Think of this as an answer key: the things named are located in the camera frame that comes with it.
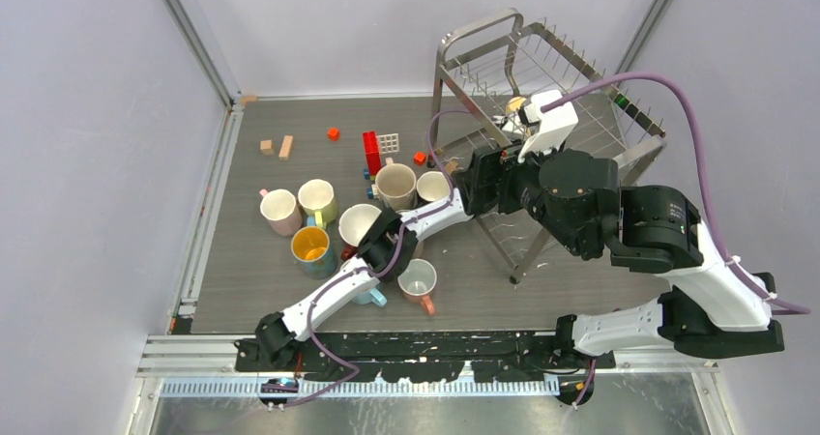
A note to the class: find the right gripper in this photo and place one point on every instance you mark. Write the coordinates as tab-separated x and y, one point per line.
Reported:
484	168

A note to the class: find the black glossy mug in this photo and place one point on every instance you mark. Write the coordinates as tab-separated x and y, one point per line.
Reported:
432	186

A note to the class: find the cream floral mug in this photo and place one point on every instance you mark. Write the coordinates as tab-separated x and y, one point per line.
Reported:
396	184

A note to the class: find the pink cup rack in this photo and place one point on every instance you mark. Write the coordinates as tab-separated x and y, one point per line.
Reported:
418	251

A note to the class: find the small yellow cup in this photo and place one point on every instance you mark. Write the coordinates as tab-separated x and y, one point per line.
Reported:
513	106

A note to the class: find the small salmon cup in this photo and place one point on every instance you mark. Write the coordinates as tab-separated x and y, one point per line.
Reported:
417	282

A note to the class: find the dark red cup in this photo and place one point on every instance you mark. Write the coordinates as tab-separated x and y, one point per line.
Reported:
353	224

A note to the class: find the light blue cup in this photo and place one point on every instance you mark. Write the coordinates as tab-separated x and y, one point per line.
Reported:
371	296

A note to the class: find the pale yellow mug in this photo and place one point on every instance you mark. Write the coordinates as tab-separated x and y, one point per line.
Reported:
318	198

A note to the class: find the blue patterned mug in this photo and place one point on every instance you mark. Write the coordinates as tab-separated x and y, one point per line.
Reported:
312	248

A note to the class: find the pink faceted mug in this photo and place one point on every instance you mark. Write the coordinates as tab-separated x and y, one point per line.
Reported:
281	210

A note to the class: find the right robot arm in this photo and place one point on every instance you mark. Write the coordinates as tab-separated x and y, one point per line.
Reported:
580	201

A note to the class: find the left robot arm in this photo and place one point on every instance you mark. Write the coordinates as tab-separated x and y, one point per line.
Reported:
384	253

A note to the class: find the steel dish rack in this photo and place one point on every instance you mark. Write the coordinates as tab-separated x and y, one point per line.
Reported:
501	69

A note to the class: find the brown wooden block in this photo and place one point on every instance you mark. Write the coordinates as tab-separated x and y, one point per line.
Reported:
451	166

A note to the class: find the orange cube near grid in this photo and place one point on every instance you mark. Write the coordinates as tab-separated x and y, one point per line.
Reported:
419	158

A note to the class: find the white window grid piece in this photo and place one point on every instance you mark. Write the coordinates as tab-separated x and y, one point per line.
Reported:
388	143

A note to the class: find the red duplo block tower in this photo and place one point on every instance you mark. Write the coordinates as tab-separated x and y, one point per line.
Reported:
372	153

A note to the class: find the orange cube far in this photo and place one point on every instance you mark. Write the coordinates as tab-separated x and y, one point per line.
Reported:
334	134

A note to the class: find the tan wooden block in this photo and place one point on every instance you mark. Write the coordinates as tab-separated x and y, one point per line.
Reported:
286	147

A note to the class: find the small tan wooden cube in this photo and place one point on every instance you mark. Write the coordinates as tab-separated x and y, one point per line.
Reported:
267	147

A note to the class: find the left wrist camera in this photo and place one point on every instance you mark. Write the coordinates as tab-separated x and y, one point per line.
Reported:
509	126

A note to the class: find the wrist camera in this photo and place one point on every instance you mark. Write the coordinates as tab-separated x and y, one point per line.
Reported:
553	126
509	126

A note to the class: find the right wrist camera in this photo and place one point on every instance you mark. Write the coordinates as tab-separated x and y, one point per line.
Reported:
553	126

